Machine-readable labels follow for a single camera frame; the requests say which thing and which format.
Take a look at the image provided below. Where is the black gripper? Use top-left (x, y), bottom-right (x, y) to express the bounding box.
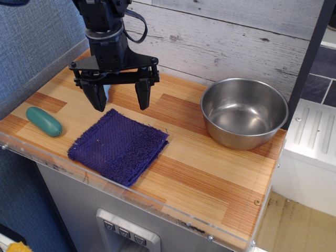
top-left (68, 36), bottom-right (160, 112)

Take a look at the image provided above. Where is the stainless steel bowl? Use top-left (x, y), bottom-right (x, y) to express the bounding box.
top-left (200, 78), bottom-right (289, 150)

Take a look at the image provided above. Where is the yellow object at corner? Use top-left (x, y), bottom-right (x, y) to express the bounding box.
top-left (6, 242), bottom-right (33, 252)

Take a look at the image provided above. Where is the green oval toy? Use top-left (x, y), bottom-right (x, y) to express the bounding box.
top-left (26, 107), bottom-right (62, 137)

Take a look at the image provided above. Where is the silver dispenser button panel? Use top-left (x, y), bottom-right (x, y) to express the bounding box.
top-left (96, 208), bottom-right (161, 251)

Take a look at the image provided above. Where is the clear acrylic edge guard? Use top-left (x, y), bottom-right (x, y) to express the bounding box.
top-left (1, 129), bottom-right (286, 251)

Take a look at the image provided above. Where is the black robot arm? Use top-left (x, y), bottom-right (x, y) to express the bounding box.
top-left (69, 1), bottom-right (160, 112)

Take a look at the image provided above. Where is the dark right vertical post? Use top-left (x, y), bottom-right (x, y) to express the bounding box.
top-left (282, 0), bottom-right (335, 130)

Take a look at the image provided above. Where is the purple towel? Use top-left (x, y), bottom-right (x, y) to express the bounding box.
top-left (68, 109), bottom-right (169, 187)

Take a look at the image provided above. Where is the white ribbed side cabinet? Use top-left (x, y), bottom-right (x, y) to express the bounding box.
top-left (272, 99), bottom-right (335, 216)

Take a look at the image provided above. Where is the blue grey toy scoop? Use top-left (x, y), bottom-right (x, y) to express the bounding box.
top-left (103, 85), bottom-right (111, 102)

